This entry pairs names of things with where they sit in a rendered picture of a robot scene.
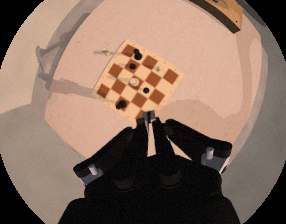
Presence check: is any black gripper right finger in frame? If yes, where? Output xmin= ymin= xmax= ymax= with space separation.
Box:
xmin=151 ymin=110 xmax=232 ymax=185

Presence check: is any white chess king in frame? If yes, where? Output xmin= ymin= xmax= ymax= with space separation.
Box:
xmin=129 ymin=78 xmax=139 ymax=86

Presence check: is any brown and tan chessboard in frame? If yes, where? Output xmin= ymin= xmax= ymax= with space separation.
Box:
xmin=92 ymin=39 xmax=185 ymax=124

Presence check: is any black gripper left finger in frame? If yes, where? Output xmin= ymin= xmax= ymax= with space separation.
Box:
xmin=73 ymin=111 xmax=150 ymax=189

